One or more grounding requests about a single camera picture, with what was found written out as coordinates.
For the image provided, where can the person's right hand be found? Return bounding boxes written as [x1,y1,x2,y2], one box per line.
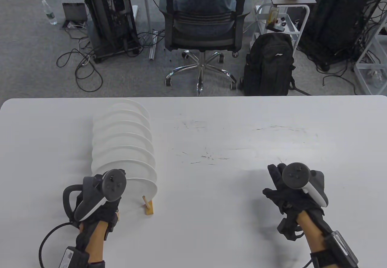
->
[262,163,331,241]

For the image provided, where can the person's left hand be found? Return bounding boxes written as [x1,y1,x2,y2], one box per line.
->
[74,198,120,252]

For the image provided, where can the wooden dish rack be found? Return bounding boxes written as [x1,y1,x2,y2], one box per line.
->
[116,195,154,220]

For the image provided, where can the person's left forearm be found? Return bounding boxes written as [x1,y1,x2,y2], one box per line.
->
[86,221,109,268]

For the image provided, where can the black and white controller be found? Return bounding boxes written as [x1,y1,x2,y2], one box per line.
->
[282,162,329,208]
[63,169,127,222]

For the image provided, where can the black backpack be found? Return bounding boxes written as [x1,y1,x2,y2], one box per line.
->
[242,32,312,96]

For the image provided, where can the black office chair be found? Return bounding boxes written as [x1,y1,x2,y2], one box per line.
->
[159,0,251,96]

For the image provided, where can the aluminium profile bars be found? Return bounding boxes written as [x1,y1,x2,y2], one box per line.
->
[149,30,158,60]

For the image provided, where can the yellow bottle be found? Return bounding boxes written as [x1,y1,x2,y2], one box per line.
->
[267,8,279,29]

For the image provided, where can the black computer tower right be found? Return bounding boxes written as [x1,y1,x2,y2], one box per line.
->
[298,0,386,71]

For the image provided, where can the black computer tower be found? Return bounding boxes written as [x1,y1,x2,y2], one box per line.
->
[298,0,386,71]
[83,0,142,63]

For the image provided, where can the dark grey laptop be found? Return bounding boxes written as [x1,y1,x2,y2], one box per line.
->
[62,3,89,39]

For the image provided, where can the clear water bottle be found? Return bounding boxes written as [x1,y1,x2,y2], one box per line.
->
[41,0,58,25]

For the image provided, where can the white pole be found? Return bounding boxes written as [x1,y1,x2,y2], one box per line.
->
[141,0,151,32]

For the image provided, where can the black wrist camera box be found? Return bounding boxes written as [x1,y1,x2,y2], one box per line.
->
[57,246,89,268]
[325,232,359,265]

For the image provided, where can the tangle of black cables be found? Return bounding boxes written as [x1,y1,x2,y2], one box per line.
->
[314,47,366,96]

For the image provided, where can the black floor cables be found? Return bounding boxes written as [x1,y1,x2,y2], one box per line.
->
[56,37,104,92]

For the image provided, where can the white shelf frame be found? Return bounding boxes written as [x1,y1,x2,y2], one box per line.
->
[353,17,387,96]

